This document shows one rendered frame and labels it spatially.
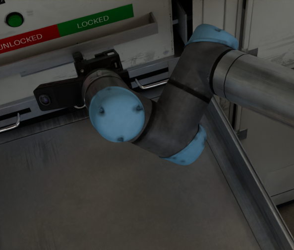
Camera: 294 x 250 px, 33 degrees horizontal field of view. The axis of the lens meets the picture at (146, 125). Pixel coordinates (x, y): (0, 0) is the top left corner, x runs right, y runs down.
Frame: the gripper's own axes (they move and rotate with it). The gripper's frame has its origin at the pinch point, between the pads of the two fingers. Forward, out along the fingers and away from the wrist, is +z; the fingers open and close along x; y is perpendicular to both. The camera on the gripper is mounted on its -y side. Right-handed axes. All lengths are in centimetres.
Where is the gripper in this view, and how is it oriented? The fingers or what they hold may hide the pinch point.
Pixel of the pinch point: (77, 65)
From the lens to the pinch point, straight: 103.2
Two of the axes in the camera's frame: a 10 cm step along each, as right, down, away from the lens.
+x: -2.3, -8.9, -4.0
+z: -2.4, -3.5, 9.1
